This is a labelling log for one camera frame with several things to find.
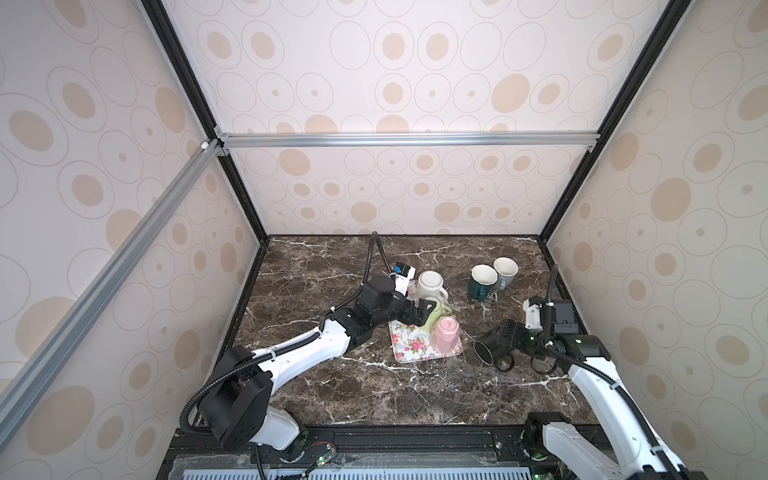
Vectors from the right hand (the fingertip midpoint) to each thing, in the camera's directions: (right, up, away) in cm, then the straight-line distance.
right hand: (517, 336), depth 82 cm
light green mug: (-21, +6, +6) cm, 22 cm away
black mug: (-5, -5, +4) cm, 7 cm away
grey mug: (+5, +18, +20) cm, 27 cm away
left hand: (-23, +10, -5) cm, 26 cm away
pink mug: (-19, 0, +2) cm, 19 cm away
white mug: (-22, +13, +16) cm, 30 cm away
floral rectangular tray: (-29, -5, +9) cm, 30 cm away
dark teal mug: (-4, +15, +16) cm, 22 cm away
